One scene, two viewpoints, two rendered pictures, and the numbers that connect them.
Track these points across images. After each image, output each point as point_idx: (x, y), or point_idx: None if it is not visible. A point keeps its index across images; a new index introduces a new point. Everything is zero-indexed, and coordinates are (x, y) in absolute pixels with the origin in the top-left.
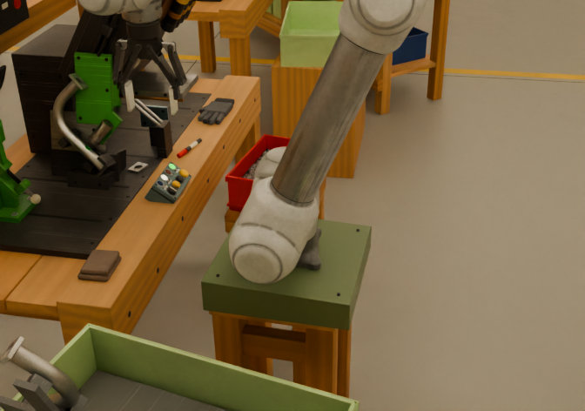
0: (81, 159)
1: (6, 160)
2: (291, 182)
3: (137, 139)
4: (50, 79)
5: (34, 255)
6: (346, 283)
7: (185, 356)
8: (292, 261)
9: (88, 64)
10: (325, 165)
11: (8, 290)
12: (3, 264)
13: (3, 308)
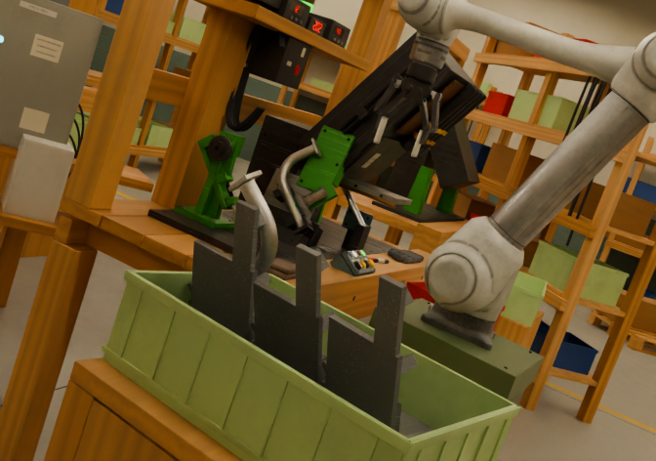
0: (283, 218)
1: (230, 174)
2: (512, 214)
3: (330, 240)
4: (288, 146)
5: (221, 249)
6: (514, 367)
7: (355, 321)
8: (484, 289)
9: (330, 139)
10: (551, 210)
11: (192, 253)
12: (191, 241)
13: (182, 264)
